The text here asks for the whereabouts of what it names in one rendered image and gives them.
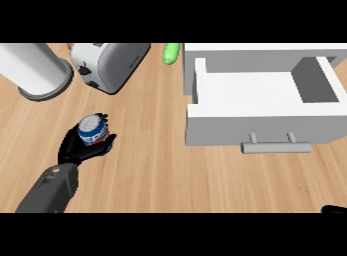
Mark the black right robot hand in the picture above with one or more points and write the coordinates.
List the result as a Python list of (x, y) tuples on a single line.
[(339, 209)]

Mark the white paper towel roll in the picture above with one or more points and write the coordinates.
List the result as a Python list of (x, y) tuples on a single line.
[(23, 65)]

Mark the silver toaster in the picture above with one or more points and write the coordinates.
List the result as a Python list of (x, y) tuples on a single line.
[(110, 65)]

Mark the grey paper towel holder base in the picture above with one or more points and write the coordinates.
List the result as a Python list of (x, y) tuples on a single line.
[(51, 93)]

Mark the white cabinet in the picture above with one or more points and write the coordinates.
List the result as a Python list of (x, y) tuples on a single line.
[(260, 51)]

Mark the white open drawer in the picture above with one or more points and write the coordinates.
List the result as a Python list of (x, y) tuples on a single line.
[(267, 110)]

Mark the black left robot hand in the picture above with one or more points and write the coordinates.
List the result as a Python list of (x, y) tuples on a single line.
[(78, 150)]

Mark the green bottle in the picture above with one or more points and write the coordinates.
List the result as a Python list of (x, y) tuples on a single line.
[(171, 53)]

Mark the blue soda can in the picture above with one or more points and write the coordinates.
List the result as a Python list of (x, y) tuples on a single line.
[(93, 131)]

